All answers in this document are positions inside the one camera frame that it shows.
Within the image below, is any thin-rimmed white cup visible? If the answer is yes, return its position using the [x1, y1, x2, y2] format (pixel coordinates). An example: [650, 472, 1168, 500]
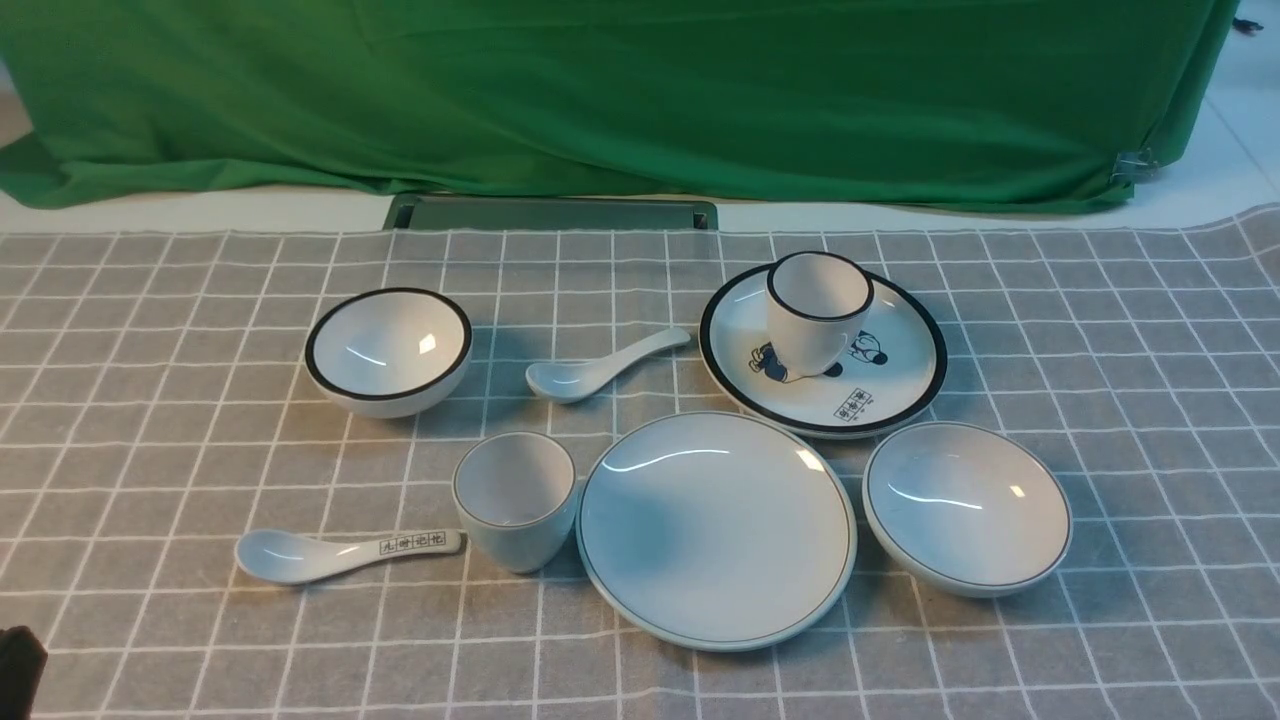
[452, 430, 579, 574]

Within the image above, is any thin-rimmed white bowl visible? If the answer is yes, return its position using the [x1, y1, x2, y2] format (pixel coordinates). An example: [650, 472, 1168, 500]
[861, 421, 1073, 598]

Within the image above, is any plain white ceramic spoon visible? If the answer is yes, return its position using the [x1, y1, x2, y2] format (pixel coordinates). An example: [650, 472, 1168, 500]
[525, 327, 692, 405]

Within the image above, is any large thin-rimmed white plate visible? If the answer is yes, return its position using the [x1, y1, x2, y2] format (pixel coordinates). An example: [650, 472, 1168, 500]
[576, 411, 858, 652]

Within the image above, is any black-rimmed white cup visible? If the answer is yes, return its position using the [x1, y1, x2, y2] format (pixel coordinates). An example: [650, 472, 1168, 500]
[765, 251, 876, 380]

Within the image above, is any black-rimmed white bowl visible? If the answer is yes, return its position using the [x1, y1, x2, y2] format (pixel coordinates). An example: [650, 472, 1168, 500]
[303, 287, 475, 419]

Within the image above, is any black-rimmed cartoon plate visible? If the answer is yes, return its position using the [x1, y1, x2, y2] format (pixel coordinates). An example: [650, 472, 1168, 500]
[698, 265, 948, 439]

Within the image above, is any white spoon with characters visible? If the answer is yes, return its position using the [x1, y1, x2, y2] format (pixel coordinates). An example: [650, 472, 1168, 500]
[234, 529, 466, 585]

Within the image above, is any green backdrop cloth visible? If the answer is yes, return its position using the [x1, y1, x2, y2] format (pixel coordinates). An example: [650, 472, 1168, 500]
[3, 1, 1236, 214]

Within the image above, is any metal clip on backdrop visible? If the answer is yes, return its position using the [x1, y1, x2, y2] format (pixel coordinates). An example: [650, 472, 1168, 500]
[1108, 149, 1162, 184]

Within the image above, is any grey metal cable tray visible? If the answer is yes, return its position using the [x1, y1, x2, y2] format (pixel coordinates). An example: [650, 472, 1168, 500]
[383, 193, 719, 232]

